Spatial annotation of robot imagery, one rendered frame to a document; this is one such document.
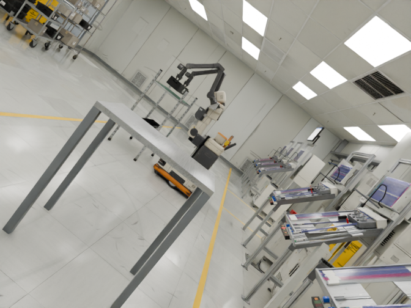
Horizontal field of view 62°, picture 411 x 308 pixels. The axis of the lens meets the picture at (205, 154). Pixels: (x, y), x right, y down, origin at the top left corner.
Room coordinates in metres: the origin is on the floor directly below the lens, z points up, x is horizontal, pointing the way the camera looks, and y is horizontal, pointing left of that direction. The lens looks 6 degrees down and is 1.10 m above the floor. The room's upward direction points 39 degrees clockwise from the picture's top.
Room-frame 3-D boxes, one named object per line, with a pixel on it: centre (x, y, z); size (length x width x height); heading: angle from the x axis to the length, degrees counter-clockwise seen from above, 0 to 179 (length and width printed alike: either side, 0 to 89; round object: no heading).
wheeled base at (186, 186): (4.64, 0.08, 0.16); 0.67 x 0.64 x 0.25; 87
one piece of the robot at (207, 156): (4.63, -0.01, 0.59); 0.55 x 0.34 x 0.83; 177
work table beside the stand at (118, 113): (1.83, 0.21, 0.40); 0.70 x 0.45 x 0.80; 93
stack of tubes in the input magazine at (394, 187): (3.17, -1.55, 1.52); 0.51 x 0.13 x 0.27; 178
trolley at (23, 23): (6.24, 3.84, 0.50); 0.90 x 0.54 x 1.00; 12
